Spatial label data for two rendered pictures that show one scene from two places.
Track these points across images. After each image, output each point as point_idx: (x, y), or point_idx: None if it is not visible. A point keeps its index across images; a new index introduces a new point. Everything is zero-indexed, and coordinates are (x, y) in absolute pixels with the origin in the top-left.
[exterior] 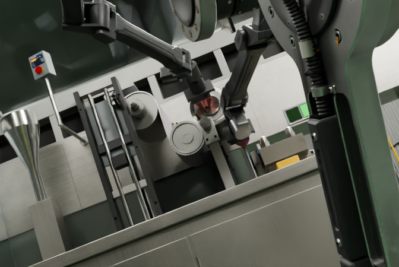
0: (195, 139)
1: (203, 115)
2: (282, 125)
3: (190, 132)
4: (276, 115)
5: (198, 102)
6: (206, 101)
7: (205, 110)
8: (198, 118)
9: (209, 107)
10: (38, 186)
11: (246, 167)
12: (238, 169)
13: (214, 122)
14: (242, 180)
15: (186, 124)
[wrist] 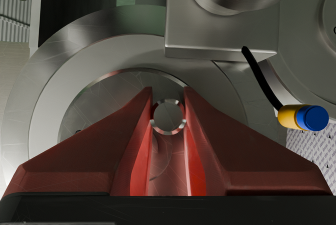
0: None
1: (210, 94)
2: (9, 54)
3: (322, 38)
4: (11, 82)
5: (288, 187)
6: (126, 147)
7: (186, 93)
8: (246, 92)
9: (139, 101)
10: None
11: None
12: None
13: (162, 25)
14: None
15: (332, 94)
